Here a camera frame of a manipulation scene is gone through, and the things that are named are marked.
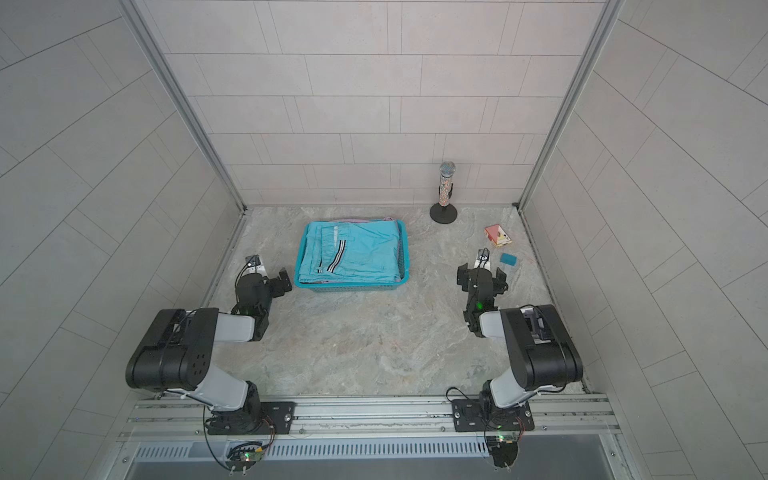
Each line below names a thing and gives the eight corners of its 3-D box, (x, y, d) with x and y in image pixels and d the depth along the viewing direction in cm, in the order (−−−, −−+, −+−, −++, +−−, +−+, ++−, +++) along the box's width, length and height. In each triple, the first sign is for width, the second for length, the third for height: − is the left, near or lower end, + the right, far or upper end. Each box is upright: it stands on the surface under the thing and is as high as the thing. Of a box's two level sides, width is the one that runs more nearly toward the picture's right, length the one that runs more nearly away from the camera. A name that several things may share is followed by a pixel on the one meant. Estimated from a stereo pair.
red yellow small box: (495, 248, 107) (497, 243, 105) (483, 230, 112) (484, 226, 110) (509, 243, 108) (511, 239, 106) (496, 226, 113) (498, 222, 111)
